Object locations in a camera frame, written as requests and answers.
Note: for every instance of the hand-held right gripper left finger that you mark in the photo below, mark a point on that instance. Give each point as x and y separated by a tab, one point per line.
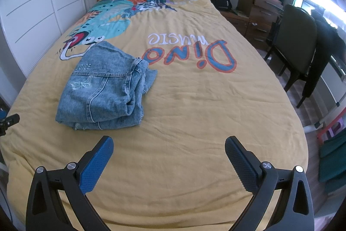
96	164

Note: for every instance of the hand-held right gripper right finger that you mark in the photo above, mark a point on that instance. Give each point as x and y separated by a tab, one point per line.
242	164

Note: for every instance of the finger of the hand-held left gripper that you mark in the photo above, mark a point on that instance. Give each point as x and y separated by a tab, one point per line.
10	120

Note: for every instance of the light blue denim jacket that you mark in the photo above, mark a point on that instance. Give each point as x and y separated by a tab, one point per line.
102	90

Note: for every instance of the yellow printed bedspread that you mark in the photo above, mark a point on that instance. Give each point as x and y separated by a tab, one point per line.
202	112

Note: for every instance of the teal cloth pile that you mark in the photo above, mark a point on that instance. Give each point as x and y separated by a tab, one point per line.
335	163

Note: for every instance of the pink plastic stool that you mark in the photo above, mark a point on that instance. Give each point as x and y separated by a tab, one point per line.
333	129

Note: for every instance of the white wardrobe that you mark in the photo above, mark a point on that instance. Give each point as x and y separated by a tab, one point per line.
35	11

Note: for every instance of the green padded chair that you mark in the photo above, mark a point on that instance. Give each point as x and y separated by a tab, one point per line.
294	36

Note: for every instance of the black cloth on chair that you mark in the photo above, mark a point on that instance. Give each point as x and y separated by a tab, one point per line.
327	44

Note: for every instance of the wooden drawer unit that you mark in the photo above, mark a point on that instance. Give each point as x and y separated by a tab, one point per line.
263	17

